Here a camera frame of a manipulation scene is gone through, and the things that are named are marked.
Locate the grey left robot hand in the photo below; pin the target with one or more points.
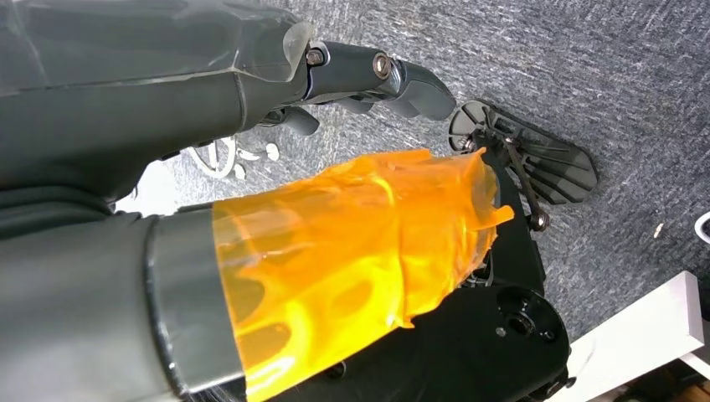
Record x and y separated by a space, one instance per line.
111 100

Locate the white object with marks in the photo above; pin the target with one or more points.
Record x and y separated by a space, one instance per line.
150 188

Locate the ribbed grey left arm sleeve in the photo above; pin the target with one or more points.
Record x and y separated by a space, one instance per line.
50 213

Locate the orange tape wrap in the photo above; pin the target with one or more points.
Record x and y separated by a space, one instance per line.
344 249

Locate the black robot foot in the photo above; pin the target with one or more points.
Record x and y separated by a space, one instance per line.
554 166

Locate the small paper scrap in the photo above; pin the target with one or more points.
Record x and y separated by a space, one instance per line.
658 230

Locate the white desk side panel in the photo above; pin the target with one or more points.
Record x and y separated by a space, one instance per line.
638 333

